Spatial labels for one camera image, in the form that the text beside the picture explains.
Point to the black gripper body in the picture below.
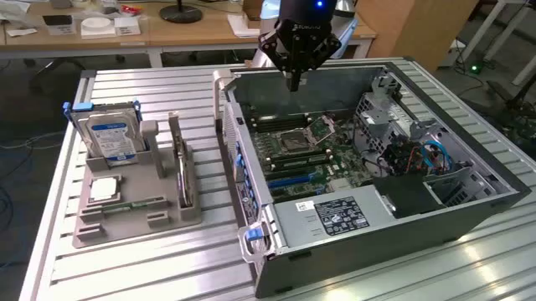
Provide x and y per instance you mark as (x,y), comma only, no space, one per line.
(308,19)

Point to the wooden desk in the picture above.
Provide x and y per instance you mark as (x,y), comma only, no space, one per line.
(176,34)

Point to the CPU socket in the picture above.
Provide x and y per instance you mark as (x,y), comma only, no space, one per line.
(295,140)

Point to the device with green light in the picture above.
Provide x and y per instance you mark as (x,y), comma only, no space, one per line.
(475,68)

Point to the wooden cabinet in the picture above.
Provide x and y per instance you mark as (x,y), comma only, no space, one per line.
(427,31)

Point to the white table frame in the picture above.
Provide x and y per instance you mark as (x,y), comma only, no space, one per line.
(494,28)

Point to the green RAM stick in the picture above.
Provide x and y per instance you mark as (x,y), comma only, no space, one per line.
(126,207)

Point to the metal socket cover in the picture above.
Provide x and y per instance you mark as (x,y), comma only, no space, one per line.
(321,125)

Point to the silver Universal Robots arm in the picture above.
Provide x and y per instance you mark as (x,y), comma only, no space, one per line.
(264,59)

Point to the grey parts rack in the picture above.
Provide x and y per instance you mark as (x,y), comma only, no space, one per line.
(134,188)

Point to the blue expansion slot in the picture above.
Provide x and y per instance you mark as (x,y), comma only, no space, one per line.
(291,182)

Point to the metal disk bay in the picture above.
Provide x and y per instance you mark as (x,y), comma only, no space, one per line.
(379,125)

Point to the stack of white papers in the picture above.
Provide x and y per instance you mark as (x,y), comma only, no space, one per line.
(243,26)

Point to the red packet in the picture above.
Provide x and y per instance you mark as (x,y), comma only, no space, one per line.
(130,10)

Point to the white box with black top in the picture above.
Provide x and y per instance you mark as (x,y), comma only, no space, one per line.
(59,25)

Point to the green motherboard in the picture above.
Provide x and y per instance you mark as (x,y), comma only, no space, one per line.
(339,156)

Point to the graphics card with fan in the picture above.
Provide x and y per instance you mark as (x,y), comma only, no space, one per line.
(185,175)

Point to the silver CPU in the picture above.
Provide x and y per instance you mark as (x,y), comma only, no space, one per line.
(104,189)

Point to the black plastic shroud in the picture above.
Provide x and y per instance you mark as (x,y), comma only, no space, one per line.
(407,194)

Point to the open black PC case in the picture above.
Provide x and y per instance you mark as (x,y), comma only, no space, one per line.
(378,251)

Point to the hard disk in blue caddy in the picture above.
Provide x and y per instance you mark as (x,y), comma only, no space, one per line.
(112,138)

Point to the white paper tag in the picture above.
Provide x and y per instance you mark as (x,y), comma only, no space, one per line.
(21,32)

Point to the grey power supply unit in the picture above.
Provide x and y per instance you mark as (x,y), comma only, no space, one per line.
(293,225)

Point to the small white labelled box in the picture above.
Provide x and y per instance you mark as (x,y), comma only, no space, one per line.
(126,26)

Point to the black round lamp base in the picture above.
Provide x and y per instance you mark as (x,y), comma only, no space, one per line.
(181,14)

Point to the white box with tape roll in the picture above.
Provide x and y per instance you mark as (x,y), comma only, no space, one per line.
(97,27)

